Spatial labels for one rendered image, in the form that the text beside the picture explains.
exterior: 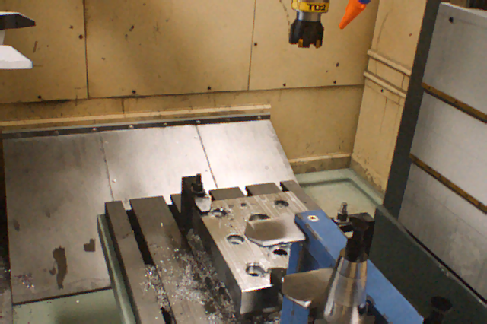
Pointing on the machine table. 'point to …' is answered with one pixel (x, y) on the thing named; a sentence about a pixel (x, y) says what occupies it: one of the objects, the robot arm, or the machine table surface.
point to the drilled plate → (233, 277)
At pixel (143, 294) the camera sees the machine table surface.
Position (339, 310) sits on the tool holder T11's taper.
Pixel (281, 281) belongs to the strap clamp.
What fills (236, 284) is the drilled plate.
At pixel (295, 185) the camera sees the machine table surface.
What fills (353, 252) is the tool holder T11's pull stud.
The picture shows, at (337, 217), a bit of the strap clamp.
